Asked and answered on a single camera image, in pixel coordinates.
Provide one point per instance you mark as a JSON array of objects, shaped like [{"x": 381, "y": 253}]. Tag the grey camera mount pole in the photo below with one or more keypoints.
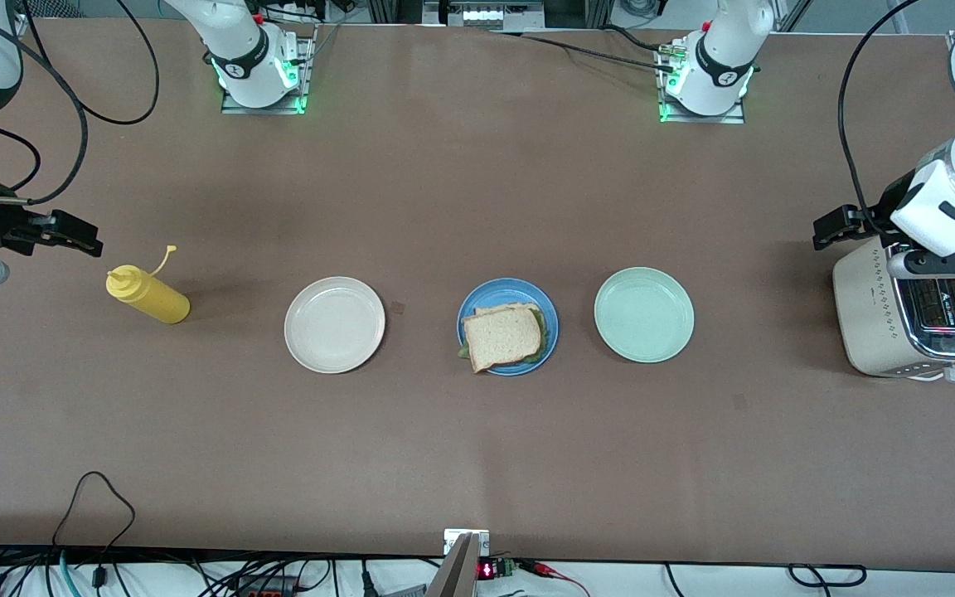
[{"x": 457, "y": 572}]

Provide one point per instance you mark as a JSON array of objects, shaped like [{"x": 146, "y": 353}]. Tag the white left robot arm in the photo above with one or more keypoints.
[{"x": 950, "y": 207}]

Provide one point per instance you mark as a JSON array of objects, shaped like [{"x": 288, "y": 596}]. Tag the green lettuce leaf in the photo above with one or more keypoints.
[{"x": 461, "y": 352}]

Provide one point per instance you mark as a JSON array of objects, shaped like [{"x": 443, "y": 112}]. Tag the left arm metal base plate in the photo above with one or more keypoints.
[{"x": 726, "y": 118}]

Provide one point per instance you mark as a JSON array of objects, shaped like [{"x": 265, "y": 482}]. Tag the cream and chrome toaster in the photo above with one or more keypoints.
[{"x": 863, "y": 332}]

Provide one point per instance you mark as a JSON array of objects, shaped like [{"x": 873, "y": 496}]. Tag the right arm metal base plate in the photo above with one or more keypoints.
[{"x": 237, "y": 106}]

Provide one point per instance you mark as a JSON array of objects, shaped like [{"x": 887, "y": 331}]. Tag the blue round plate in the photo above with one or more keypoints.
[{"x": 498, "y": 288}]

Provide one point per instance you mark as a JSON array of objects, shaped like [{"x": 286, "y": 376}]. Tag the beige round plate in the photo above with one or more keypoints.
[{"x": 335, "y": 325}]

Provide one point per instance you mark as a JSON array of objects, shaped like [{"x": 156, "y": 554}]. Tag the red digit display module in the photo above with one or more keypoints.
[{"x": 487, "y": 570}]

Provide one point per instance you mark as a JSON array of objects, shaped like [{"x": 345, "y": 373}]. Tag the yellow squeeze bottle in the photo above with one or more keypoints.
[{"x": 158, "y": 300}]

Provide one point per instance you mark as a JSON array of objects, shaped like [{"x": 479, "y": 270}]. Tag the pale green round plate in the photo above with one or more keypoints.
[{"x": 643, "y": 315}]

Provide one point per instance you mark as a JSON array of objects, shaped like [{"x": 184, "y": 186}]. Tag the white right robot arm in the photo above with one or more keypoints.
[{"x": 241, "y": 58}]

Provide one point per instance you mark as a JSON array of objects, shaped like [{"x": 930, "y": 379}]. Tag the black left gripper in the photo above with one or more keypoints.
[{"x": 879, "y": 215}]

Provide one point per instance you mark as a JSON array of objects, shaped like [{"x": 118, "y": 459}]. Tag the grey power strip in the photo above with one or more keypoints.
[{"x": 486, "y": 15}]

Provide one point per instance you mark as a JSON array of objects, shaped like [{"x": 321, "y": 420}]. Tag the white mounting bracket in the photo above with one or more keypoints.
[{"x": 453, "y": 541}]

